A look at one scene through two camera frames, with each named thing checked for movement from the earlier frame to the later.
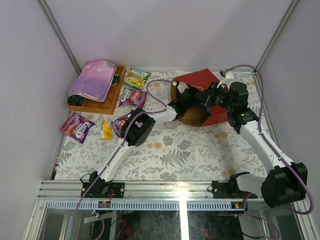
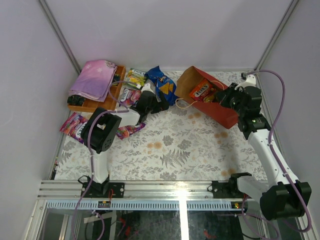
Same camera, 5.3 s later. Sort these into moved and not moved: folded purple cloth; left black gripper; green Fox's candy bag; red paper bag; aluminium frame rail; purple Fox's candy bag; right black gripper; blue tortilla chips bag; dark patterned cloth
Moved: left black gripper; blue tortilla chips bag; right black gripper; red paper bag
Not moved: green Fox's candy bag; folded purple cloth; aluminium frame rail; purple Fox's candy bag; dark patterned cloth
